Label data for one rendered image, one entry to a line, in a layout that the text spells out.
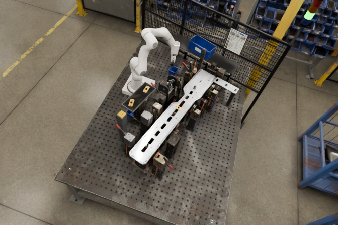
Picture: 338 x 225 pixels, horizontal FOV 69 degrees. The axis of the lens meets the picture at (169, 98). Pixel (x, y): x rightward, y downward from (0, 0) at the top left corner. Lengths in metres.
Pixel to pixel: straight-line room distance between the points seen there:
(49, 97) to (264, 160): 3.23
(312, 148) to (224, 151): 1.61
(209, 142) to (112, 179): 1.08
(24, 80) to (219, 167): 3.18
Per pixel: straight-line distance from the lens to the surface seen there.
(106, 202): 2.96
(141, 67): 2.65
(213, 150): 2.75
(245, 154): 3.70
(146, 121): 2.38
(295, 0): 2.71
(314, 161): 3.94
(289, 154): 4.01
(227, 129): 2.94
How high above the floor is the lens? 3.08
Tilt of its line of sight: 52 degrees down
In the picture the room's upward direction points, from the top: 10 degrees clockwise
